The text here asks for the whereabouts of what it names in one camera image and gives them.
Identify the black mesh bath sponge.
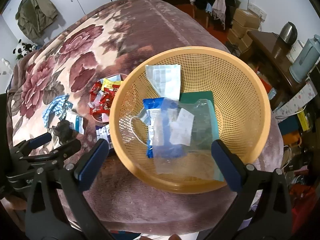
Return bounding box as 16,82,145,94
52,120,77,145

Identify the blue white wet wipes pack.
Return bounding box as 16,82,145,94
95,124,113,150

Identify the light blue face mask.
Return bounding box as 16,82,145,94
129,116,149,146

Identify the blue tissue packet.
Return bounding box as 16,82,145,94
143,98,194,159

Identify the clear zip bag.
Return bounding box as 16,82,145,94
152,98,224,181

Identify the packaged face mask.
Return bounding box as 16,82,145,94
145,64,181,101

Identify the blue white zigzag cloth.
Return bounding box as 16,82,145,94
42,94,73,128

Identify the floral plush blanket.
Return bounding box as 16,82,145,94
6,0,284,235

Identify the pink candy plate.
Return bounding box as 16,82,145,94
88,74,127,123

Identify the panda plush toy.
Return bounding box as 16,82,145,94
12,39,37,60

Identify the green scouring pad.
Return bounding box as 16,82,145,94
180,91,219,151

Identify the orange perforated plastic basket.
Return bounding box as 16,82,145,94
110,46,271,194

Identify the olive green jacket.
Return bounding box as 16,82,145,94
15,0,58,42

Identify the dark wooden side table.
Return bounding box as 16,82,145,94
247,30,305,110

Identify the grey blue thermos jug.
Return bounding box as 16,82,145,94
289,34,320,83

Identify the steel electric kettle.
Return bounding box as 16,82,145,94
279,22,298,46

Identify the cardboard boxes stack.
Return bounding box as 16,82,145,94
227,8,260,54

